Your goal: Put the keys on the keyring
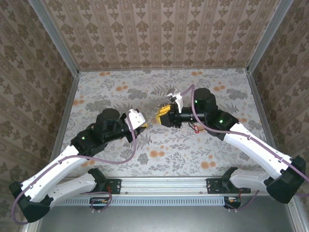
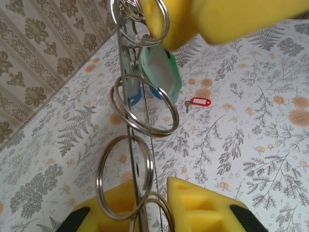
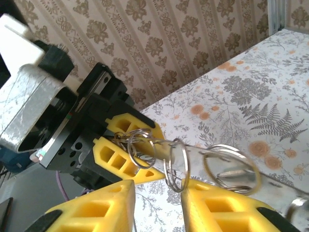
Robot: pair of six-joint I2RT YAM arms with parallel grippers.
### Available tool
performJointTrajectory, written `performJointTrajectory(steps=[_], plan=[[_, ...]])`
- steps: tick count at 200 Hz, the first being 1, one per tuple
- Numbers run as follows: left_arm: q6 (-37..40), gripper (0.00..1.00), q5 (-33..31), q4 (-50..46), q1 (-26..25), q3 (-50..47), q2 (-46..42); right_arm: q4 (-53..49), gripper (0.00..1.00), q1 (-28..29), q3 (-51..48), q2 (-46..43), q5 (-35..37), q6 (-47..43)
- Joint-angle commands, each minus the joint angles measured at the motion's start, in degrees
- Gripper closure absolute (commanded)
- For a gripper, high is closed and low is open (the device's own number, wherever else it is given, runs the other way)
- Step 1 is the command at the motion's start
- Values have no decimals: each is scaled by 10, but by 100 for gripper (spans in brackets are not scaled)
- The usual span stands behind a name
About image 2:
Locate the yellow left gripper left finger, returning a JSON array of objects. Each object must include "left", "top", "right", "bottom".
[{"left": 56, "top": 178, "right": 146, "bottom": 232}]

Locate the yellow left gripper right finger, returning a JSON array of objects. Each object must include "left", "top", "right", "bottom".
[{"left": 166, "top": 176, "right": 269, "bottom": 232}]

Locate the red plastic key tag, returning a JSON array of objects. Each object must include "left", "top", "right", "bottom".
[{"left": 190, "top": 97, "right": 211, "bottom": 107}]

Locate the blue plastic key tag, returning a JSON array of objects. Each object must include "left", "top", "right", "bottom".
[{"left": 125, "top": 79, "right": 165, "bottom": 107}]

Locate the teal plastic key tag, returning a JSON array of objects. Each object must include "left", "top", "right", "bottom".
[{"left": 139, "top": 45, "right": 182, "bottom": 102}]

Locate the silver split ring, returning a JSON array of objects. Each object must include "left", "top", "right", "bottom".
[
  {"left": 128, "top": 191, "right": 176, "bottom": 232},
  {"left": 110, "top": 0, "right": 170, "bottom": 47},
  {"left": 96, "top": 134, "right": 155, "bottom": 221},
  {"left": 109, "top": 74, "right": 181, "bottom": 138}
]

